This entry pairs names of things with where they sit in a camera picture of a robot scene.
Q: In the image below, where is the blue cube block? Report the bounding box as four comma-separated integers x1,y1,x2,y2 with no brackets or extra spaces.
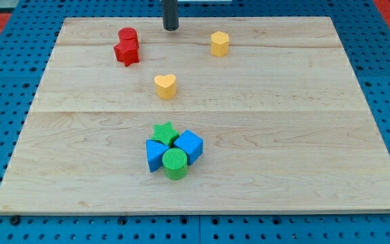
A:
174,130,204,165

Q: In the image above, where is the green star block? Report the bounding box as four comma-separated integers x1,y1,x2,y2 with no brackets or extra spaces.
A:
151,121,180,147

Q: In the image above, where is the green cylinder block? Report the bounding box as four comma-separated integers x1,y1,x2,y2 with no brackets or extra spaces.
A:
162,148,188,180

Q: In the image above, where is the yellow heart block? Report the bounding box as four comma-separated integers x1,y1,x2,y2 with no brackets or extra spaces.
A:
154,74,177,100

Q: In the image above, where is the blue triangle block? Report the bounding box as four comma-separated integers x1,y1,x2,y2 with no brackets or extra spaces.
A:
146,140,170,172

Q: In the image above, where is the wooden board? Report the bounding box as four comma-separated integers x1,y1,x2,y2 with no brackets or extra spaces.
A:
0,17,390,216

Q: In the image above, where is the yellow hexagon block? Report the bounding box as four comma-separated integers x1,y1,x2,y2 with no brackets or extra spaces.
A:
211,31,230,57

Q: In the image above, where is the red star block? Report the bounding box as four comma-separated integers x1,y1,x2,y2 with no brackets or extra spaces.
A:
114,40,139,66

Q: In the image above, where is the red cylinder block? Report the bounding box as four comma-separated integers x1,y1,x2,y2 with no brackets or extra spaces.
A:
118,27,139,47

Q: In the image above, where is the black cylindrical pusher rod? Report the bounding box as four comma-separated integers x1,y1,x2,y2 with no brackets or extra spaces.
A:
161,0,179,31

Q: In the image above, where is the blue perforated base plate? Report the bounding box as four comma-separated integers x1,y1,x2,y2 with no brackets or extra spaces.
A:
0,0,390,243

